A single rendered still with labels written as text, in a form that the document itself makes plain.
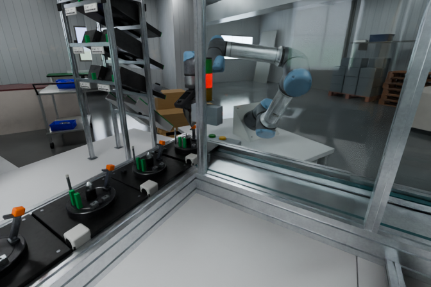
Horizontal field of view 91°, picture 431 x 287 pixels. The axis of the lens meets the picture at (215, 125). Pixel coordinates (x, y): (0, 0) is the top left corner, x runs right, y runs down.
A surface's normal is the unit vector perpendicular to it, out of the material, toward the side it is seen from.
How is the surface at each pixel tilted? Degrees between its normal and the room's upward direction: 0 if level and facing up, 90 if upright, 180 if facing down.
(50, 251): 0
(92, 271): 90
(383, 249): 90
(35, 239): 0
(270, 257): 0
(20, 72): 90
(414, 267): 90
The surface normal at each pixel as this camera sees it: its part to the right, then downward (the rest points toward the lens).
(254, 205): -0.51, 0.28
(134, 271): 0.00, -0.95
